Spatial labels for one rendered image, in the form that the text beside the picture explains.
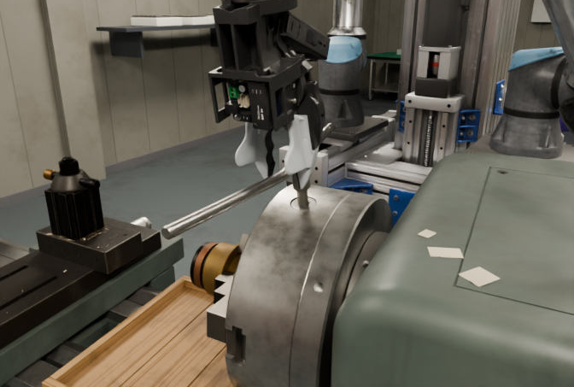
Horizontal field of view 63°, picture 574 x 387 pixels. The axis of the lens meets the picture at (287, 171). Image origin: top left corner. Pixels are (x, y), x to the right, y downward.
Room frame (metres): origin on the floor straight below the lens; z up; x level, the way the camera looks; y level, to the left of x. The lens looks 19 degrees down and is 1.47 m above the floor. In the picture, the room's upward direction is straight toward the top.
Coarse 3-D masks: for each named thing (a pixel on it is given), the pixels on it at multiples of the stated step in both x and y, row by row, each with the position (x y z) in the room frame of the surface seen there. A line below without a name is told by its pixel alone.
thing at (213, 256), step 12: (204, 252) 0.65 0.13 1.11; (216, 252) 0.64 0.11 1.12; (228, 252) 0.63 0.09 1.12; (192, 264) 0.64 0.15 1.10; (204, 264) 0.64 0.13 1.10; (216, 264) 0.62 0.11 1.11; (228, 264) 0.62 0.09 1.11; (192, 276) 0.64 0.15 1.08; (204, 276) 0.62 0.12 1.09; (216, 276) 0.61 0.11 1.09; (204, 288) 0.62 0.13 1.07
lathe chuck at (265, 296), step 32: (288, 192) 0.59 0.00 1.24; (320, 192) 0.59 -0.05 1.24; (352, 192) 0.60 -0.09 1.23; (256, 224) 0.53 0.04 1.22; (288, 224) 0.52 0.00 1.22; (320, 224) 0.52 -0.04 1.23; (256, 256) 0.50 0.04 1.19; (288, 256) 0.49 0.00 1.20; (256, 288) 0.47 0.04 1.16; (288, 288) 0.46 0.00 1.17; (256, 320) 0.45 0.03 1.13; (288, 320) 0.44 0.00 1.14; (256, 352) 0.45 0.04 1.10; (288, 352) 0.43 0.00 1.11; (256, 384) 0.45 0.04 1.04; (288, 384) 0.43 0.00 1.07
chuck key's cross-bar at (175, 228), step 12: (324, 132) 0.61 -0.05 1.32; (264, 180) 0.47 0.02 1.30; (276, 180) 0.49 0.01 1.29; (240, 192) 0.43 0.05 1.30; (252, 192) 0.44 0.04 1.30; (216, 204) 0.40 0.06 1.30; (228, 204) 0.41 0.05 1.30; (192, 216) 0.36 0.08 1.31; (204, 216) 0.37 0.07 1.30; (168, 228) 0.34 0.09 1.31; (180, 228) 0.35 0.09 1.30
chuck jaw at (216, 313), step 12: (228, 276) 0.60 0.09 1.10; (216, 288) 0.59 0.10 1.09; (228, 288) 0.56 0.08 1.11; (216, 300) 0.55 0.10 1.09; (216, 312) 0.50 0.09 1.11; (216, 324) 0.50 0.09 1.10; (216, 336) 0.50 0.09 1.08; (228, 336) 0.47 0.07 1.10; (240, 336) 0.46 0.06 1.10; (228, 348) 0.47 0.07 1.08; (240, 348) 0.46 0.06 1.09; (240, 360) 0.46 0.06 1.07
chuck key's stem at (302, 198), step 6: (294, 174) 0.55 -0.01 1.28; (294, 180) 0.55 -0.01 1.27; (294, 186) 0.55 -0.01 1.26; (306, 186) 0.55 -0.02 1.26; (300, 192) 0.55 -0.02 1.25; (306, 192) 0.55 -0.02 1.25; (300, 198) 0.55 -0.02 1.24; (306, 198) 0.55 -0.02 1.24; (300, 204) 0.55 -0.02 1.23; (306, 204) 0.56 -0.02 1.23
